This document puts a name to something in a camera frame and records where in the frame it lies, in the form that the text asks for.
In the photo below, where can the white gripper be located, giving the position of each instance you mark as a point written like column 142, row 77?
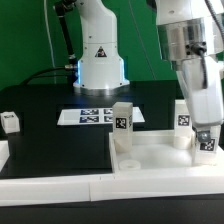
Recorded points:
column 205, row 104

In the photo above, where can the white square tabletop tray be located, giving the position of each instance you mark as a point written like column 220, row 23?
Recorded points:
column 154, row 150

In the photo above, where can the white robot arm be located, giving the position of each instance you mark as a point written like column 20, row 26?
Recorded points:
column 190, row 35

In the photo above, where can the white U-shaped obstacle fence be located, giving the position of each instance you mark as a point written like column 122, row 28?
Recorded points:
column 120, row 185

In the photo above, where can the white sheet with AprilTags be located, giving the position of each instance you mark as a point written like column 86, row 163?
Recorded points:
column 85, row 116

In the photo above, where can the white block at left edge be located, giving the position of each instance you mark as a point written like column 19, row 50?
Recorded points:
column 4, row 153

